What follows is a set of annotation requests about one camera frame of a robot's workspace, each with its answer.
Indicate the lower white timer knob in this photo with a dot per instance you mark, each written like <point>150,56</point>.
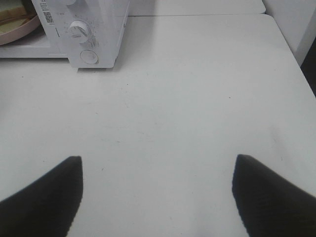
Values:
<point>78,31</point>

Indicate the toast sandwich with lettuce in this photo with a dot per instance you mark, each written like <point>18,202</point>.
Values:
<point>15,13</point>

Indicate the pink round plate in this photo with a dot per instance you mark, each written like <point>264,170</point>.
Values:
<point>21,31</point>

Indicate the round door release button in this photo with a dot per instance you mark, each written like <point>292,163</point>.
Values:
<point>89,57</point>

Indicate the white microwave oven body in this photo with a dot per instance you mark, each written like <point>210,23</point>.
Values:
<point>106,20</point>

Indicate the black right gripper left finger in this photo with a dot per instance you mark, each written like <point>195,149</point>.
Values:
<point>46,207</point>

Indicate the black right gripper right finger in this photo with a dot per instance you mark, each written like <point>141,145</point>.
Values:
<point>268,204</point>

